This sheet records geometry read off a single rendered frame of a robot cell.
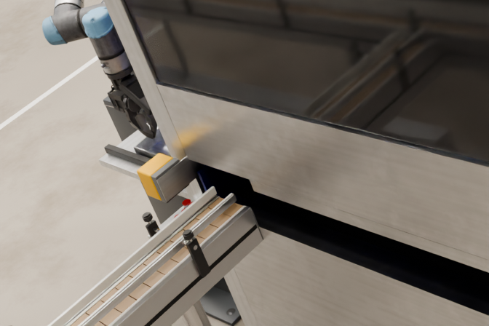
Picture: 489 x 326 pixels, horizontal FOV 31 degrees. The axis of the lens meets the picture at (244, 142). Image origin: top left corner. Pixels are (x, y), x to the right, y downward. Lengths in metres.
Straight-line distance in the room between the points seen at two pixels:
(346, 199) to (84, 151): 2.87
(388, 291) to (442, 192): 0.35
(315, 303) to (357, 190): 0.45
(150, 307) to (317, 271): 0.35
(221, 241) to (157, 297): 0.18
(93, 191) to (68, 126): 0.72
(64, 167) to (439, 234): 3.02
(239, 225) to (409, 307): 0.39
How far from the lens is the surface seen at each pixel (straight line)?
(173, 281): 1.75
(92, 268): 3.54
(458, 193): 1.37
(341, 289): 1.80
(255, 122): 1.62
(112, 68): 2.16
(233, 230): 1.82
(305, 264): 1.83
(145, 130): 2.24
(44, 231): 3.90
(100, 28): 2.12
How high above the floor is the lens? 1.98
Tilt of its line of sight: 31 degrees down
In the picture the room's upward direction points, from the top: 21 degrees counter-clockwise
